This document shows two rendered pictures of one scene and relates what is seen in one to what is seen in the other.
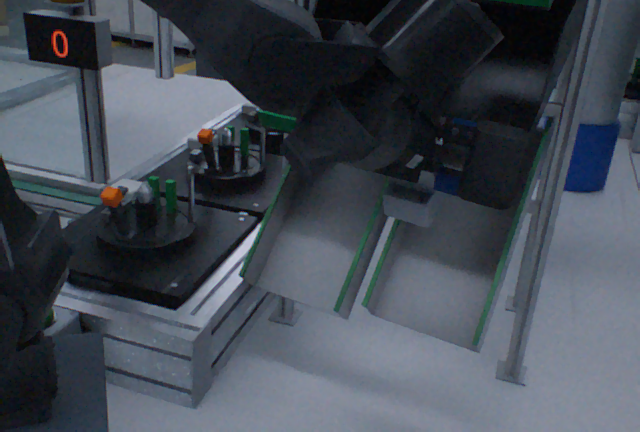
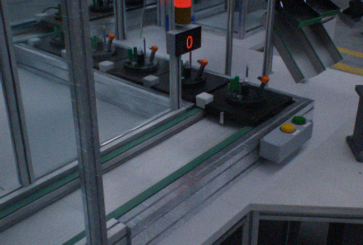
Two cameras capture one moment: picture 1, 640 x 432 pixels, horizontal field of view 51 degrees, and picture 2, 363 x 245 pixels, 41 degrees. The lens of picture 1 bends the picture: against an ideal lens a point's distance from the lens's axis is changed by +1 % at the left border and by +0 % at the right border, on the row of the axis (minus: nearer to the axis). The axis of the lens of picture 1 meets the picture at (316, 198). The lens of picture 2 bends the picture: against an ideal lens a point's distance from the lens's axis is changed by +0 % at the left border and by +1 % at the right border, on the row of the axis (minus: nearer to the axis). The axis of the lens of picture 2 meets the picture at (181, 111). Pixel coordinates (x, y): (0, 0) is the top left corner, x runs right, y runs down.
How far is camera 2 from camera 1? 1.79 m
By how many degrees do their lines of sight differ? 60
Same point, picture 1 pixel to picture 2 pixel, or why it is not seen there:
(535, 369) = not seen: hidden behind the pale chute
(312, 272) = (303, 69)
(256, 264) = (297, 75)
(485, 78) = not seen: outside the picture
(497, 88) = not seen: outside the picture
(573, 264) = (245, 59)
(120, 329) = (301, 112)
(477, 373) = (302, 85)
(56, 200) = (181, 122)
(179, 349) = (312, 106)
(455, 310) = (325, 58)
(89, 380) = not seen: outside the picture
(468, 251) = (315, 43)
